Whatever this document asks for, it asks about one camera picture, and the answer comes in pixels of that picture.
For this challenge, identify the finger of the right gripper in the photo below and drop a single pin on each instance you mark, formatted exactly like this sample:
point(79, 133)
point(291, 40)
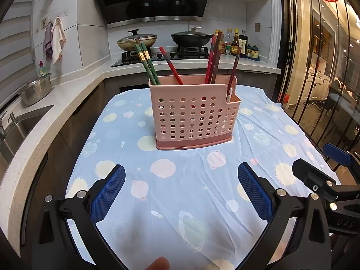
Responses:
point(338, 155)
point(312, 177)

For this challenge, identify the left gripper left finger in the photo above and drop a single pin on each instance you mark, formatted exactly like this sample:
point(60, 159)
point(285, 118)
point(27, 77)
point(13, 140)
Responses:
point(104, 192)

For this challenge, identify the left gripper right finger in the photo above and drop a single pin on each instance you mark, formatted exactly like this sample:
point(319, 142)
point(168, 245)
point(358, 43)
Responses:
point(259, 191)

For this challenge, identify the red chopstick black band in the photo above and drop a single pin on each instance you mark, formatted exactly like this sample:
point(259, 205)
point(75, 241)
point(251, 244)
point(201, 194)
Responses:
point(233, 72)

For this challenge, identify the green chopstick gold band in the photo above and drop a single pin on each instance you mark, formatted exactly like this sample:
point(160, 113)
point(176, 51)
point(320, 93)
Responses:
point(145, 64)

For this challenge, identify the dark maroon chopstick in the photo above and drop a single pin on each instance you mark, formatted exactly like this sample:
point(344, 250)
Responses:
point(218, 57)

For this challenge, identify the bright red chopstick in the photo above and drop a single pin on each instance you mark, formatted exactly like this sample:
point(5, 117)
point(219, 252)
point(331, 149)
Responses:
point(211, 54)
point(171, 66)

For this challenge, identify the steel kitchen sink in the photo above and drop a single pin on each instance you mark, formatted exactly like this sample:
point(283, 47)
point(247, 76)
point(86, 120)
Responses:
point(16, 132)

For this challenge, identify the person's left hand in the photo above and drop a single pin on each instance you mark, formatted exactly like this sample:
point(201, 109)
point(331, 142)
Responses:
point(159, 264)

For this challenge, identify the blue patterned tablecloth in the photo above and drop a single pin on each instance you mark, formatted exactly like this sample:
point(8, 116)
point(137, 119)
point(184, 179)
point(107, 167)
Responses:
point(188, 206)

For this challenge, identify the pink perforated utensil holder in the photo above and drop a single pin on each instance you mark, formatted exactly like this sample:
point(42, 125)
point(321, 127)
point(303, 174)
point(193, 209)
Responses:
point(195, 114)

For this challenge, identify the steel pot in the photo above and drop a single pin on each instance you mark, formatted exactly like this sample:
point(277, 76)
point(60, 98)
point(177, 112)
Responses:
point(36, 90)

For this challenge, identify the small condiment jars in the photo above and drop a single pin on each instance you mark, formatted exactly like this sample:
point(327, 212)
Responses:
point(253, 52)

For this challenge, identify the green dish soap bottle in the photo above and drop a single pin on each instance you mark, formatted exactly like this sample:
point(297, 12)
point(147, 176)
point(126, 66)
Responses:
point(42, 70)

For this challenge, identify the dark soy sauce bottle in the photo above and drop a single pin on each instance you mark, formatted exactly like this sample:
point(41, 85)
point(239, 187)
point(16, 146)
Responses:
point(243, 43)

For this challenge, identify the brown sauce bottle yellow cap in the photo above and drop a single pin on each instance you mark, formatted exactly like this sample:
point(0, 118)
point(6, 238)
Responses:
point(235, 43)

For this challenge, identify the clear oil bottle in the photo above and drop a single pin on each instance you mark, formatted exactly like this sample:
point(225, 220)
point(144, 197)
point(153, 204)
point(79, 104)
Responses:
point(227, 42)

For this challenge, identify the purple hanging towel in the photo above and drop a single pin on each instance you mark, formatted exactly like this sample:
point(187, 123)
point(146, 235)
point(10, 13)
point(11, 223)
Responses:
point(47, 44)

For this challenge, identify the beige lidded frying pan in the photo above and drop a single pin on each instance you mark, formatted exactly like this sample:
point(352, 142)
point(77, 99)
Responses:
point(128, 43)

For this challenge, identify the white hanging towel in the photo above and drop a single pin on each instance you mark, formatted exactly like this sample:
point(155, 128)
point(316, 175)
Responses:
point(58, 40)

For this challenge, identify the black lidded wok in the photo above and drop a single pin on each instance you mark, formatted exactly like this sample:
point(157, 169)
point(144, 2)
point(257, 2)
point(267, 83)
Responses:
point(191, 38)

